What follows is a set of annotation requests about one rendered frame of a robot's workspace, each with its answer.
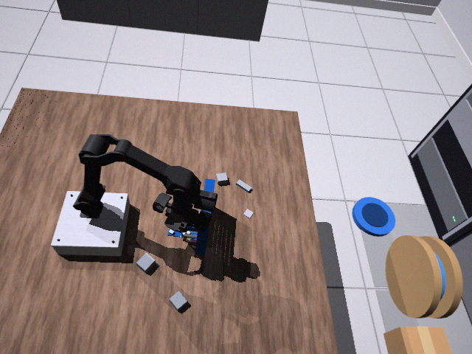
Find pale blue cube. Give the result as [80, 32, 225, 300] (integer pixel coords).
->
[136, 253, 156, 273]

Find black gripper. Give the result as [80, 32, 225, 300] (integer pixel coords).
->
[153, 193, 212, 232]

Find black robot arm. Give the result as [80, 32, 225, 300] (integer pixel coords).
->
[73, 134, 218, 233]

